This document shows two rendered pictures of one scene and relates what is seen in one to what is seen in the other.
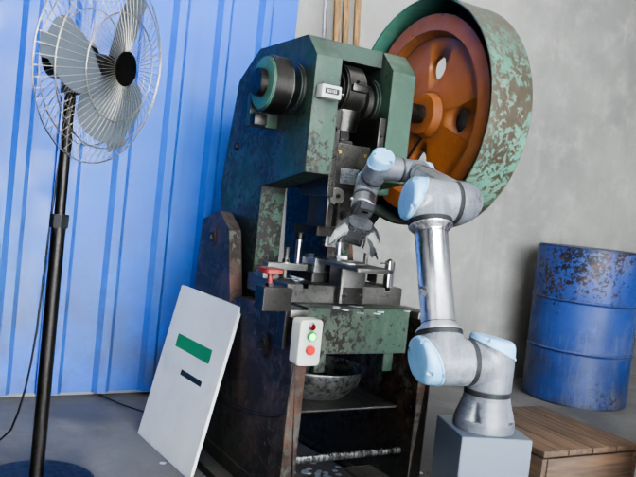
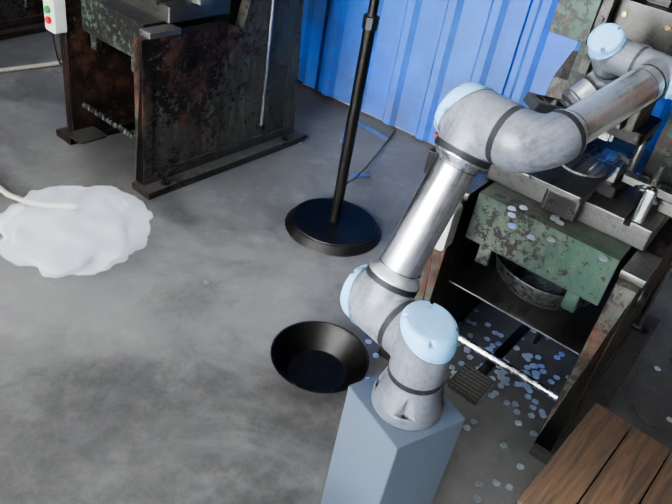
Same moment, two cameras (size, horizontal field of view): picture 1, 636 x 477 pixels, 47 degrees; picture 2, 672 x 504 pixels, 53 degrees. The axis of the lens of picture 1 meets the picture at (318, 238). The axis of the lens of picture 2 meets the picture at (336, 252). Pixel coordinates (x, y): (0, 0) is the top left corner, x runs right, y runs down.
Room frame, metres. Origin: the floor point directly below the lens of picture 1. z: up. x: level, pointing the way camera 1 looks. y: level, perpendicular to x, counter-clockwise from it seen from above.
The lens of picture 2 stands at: (1.17, -1.25, 1.50)
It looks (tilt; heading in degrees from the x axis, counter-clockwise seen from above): 35 degrees down; 62
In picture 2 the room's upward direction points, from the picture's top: 11 degrees clockwise
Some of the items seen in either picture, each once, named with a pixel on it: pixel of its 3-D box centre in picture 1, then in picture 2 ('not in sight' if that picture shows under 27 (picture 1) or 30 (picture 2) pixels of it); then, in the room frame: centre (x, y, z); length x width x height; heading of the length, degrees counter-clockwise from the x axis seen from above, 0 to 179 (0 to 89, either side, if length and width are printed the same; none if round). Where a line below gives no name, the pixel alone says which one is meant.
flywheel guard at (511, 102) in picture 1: (404, 115); not in sight; (2.78, -0.28, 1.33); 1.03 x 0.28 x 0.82; 30
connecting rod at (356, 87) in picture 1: (342, 115); not in sight; (2.51, -0.04, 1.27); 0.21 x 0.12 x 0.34; 30
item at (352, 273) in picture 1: (352, 283); (566, 192); (2.36, -0.13, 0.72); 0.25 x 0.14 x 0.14; 30
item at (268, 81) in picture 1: (344, 98); not in sight; (2.51, -0.04, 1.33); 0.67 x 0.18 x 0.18; 120
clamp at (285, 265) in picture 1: (283, 262); not in sight; (2.43, 0.11, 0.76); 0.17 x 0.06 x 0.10; 120
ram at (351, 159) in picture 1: (341, 184); (633, 60); (2.48, -0.06, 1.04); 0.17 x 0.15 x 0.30; 30
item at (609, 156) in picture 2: (326, 264); (595, 158); (2.51, -0.04, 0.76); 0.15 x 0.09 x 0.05; 120
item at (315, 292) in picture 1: (324, 288); (584, 184); (2.51, -0.04, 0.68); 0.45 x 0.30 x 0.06; 120
